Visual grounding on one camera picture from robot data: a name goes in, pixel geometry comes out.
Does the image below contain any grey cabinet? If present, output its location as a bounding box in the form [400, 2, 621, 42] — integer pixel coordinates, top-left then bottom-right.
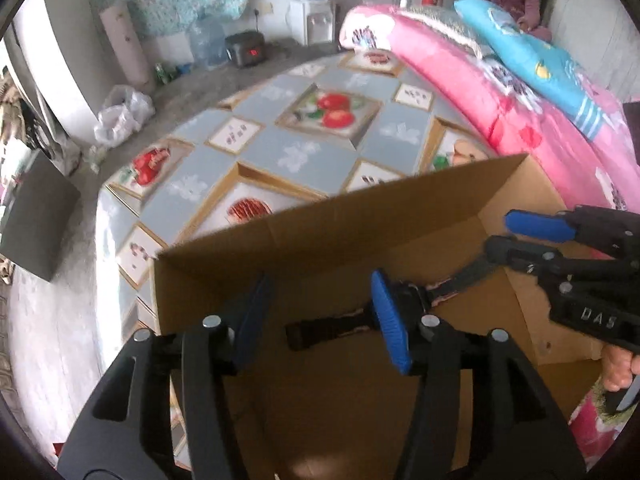
[0, 149, 82, 282]

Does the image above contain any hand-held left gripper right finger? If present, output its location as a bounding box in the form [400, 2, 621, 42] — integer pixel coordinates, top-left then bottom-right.
[370, 269, 588, 480]

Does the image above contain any white paper roll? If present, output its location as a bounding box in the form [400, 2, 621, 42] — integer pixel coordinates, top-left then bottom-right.
[99, 1, 153, 92]

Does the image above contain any black rice cooker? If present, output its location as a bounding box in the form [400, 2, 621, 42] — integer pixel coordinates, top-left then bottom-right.
[224, 31, 268, 68]

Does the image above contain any fruit print tablecloth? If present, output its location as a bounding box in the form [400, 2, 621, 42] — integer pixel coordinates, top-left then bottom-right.
[95, 50, 506, 461]

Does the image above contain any grey fringed blanket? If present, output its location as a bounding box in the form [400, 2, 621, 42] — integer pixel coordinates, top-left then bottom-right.
[400, 2, 496, 58]

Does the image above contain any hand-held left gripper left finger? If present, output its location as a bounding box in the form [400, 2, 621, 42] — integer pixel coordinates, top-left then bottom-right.
[57, 272, 276, 480]

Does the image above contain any white water dispenser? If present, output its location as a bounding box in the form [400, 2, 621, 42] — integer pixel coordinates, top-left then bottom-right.
[289, 0, 337, 48]

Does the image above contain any clear blue water jug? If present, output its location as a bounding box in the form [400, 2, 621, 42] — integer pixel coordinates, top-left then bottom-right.
[187, 16, 228, 71]

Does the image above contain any white plastic bag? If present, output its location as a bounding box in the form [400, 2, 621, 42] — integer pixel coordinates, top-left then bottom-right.
[94, 85, 156, 148]

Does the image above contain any pink floral quilt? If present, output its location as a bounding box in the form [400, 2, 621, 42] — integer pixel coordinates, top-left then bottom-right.
[339, 4, 640, 461]

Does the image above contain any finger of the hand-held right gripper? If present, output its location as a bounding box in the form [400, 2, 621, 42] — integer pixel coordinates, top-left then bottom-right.
[504, 204, 640, 261]
[482, 235, 576, 287]

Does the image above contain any brown cardboard box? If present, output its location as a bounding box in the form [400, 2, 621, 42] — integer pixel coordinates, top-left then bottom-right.
[152, 152, 608, 480]

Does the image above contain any person's right hand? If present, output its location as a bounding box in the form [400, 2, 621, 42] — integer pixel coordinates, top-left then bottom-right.
[601, 346, 637, 392]

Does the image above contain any blue cartoon pillow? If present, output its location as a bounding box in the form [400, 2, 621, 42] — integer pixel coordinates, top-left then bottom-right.
[454, 0, 621, 141]

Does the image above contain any pile of clothes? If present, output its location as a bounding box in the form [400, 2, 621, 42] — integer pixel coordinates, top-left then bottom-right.
[0, 67, 46, 196]

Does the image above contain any black strap watch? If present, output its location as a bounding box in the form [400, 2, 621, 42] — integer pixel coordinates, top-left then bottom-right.
[285, 257, 501, 353]

